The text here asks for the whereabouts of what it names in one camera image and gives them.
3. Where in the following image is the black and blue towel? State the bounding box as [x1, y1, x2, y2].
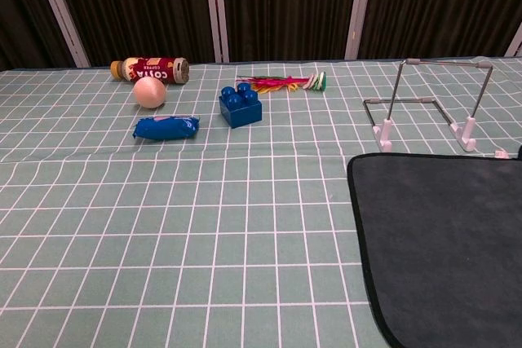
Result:
[347, 144, 522, 348]

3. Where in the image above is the blue toy brick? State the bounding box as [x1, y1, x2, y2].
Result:
[218, 81, 263, 130]

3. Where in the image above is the colourful feather shuttlecock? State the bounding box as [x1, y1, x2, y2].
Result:
[235, 72, 328, 94]

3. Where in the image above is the green checked tablecloth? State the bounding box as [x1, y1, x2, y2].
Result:
[0, 56, 522, 348]

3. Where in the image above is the blue snack packet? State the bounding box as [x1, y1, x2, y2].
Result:
[131, 114, 201, 142]

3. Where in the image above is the pink ball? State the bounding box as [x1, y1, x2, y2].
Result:
[133, 77, 167, 110]

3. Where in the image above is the red coffee bottle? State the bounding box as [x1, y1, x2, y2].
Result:
[109, 56, 191, 85]

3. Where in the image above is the metal wire rack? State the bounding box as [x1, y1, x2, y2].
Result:
[362, 57, 494, 152]

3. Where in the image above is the white partition frame post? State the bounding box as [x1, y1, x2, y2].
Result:
[202, 0, 230, 64]
[504, 21, 522, 58]
[344, 0, 376, 60]
[30, 0, 91, 68]

